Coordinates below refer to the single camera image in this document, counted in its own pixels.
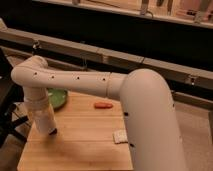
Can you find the white crumpled cloth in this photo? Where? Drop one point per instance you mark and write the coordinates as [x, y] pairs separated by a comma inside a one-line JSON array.
[[120, 136]]

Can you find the black eraser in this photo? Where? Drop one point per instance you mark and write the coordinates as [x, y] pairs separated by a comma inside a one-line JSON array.
[[53, 132]]

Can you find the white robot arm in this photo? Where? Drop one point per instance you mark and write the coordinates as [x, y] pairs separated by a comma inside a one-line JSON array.
[[147, 104]]

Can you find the grey metal rail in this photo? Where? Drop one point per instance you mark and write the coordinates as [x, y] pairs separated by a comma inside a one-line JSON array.
[[52, 47]]

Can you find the black chair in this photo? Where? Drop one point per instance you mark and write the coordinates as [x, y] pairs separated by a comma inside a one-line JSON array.
[[9, 94]]

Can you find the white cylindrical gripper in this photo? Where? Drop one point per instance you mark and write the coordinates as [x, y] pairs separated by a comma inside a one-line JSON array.
[[42, 114]]

